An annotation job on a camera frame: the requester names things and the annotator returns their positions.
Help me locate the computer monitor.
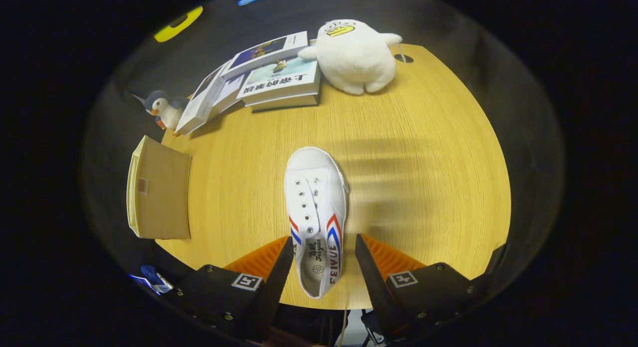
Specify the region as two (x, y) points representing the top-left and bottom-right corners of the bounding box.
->
(129, 272), (172, 294)

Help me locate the white canvas shoe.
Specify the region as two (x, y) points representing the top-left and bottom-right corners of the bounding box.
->
(284, 147), (349, 299)

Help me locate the book with blue cover picture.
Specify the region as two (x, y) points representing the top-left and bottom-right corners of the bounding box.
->
(219, 31), (310, 80)

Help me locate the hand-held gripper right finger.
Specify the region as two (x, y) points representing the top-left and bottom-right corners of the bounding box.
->
(355, 233), (494, 340)

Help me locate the book with teal cover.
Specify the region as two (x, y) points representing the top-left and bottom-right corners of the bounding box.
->
(236, 56), (322, 112)

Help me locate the grey penguin plush toy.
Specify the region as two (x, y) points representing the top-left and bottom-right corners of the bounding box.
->
(132, 90), (190, 133)

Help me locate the white duck plush toy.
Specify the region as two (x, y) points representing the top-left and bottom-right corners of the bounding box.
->
(298, 19), (403, 96)

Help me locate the plain white book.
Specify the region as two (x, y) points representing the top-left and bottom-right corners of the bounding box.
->
(209, 73), (246, 116)

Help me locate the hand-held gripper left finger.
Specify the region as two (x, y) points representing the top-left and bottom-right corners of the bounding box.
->
(172, 236), (295, 343)

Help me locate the white book with portrait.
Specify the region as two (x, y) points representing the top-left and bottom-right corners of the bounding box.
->
(174, 63), (232, 137)

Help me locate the beige fabric storage box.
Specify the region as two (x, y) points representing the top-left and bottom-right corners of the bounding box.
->
(126, 135), (193, 240)

